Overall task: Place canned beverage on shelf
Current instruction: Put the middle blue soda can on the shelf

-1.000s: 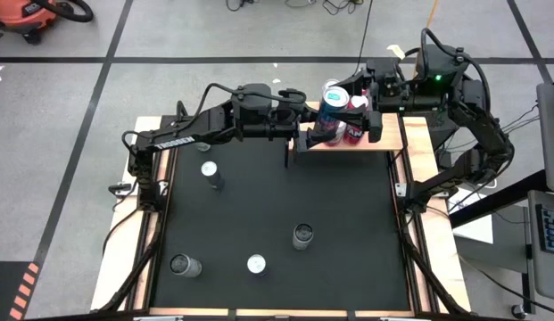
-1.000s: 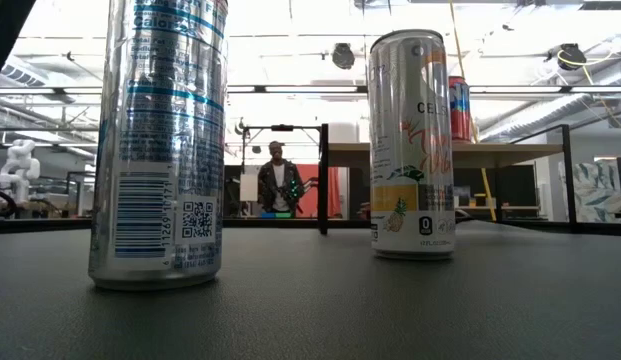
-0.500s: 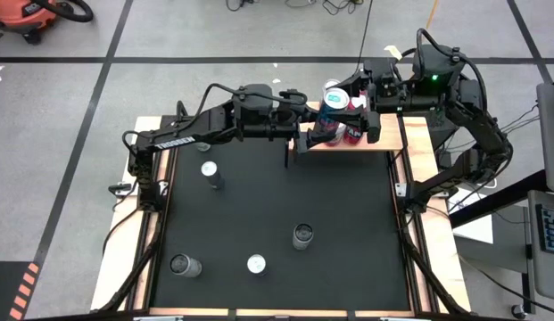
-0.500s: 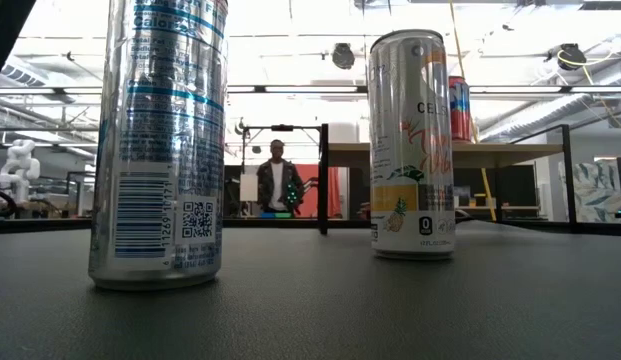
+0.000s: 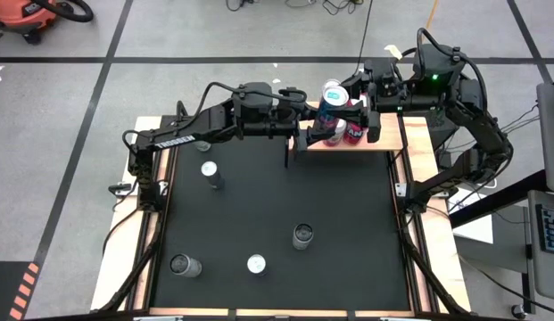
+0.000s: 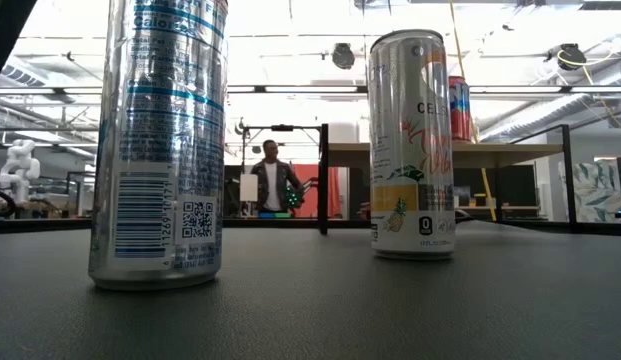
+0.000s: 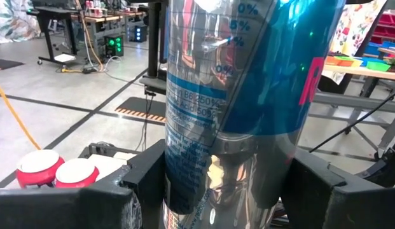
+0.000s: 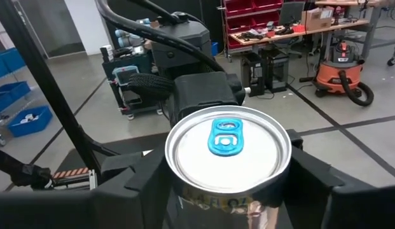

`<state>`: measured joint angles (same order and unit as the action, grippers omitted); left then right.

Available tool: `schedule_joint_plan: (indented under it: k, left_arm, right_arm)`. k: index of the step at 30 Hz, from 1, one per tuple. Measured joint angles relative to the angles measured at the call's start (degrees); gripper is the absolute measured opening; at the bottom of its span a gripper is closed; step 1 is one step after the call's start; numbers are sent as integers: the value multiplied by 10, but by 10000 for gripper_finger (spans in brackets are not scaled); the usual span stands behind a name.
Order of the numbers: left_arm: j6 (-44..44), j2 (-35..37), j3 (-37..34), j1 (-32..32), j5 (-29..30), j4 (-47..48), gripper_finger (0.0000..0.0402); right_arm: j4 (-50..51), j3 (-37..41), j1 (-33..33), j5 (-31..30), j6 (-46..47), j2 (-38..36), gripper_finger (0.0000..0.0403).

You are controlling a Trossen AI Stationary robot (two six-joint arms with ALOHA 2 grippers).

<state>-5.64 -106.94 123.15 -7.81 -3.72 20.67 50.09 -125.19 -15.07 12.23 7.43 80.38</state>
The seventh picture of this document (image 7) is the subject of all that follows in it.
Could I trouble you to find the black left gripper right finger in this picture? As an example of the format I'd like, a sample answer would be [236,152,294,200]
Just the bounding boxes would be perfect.
[279,149,395,229]

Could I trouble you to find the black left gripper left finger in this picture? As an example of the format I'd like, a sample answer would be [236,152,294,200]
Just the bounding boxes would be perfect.
[0,139,166,229]

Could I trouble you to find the red Fanta strawberry can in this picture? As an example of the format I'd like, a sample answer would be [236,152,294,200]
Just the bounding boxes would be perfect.
[54,158,100,189]
[15,149,66,189]

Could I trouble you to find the blue silver Red Bull can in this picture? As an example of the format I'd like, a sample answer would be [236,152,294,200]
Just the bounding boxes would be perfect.
[161,0,347,229]

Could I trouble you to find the grey metal cart leg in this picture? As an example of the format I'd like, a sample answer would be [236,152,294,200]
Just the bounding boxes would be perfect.
[311,91,395,160]

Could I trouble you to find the black orange striped floor mat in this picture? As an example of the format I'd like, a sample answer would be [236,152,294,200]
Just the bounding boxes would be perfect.
[114,97,167,124]

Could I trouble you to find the light wooden work table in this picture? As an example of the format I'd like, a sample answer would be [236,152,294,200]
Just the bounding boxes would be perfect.
[323,47,395,96]

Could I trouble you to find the green plastic tray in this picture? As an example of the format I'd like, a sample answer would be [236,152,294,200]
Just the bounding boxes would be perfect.
[365,60,392,73]

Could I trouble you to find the orange plastic tray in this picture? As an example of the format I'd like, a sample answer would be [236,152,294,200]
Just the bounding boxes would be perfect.
[324,55,356,67]

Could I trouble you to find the dark floor mat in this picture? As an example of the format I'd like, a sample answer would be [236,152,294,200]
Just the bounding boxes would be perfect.
[0,57,25,71]

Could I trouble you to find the green lit computer tower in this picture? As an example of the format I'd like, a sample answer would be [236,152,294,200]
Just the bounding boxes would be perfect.
[104,33,125,59]

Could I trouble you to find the floral fabric panel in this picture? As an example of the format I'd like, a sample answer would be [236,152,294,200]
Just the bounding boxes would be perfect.
[321,0,388,85]

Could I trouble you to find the red storage bins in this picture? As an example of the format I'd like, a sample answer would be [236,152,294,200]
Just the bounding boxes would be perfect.
[370,11,395,45]

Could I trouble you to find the blue lit computer tower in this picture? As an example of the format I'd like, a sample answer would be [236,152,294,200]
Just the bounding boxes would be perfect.
[133,25,149,43]

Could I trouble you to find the wooden workbench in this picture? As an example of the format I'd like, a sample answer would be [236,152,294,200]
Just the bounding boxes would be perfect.
[69,11,147,52]

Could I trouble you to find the black standing desk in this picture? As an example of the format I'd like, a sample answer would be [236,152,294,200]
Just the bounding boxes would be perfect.
[27,6,80,66]

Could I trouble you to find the white blue patterned panel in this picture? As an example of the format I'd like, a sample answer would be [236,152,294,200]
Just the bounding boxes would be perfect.
[0,0,41,45]

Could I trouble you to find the black taut cable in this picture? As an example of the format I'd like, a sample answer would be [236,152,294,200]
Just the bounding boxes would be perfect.
[309,88,395,153]

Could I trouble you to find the yellow extension cord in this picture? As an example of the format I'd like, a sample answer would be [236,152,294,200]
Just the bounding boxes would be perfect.
[0,79,42,151]

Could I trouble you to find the black station post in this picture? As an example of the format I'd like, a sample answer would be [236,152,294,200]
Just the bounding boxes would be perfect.
[139,0,169,96]

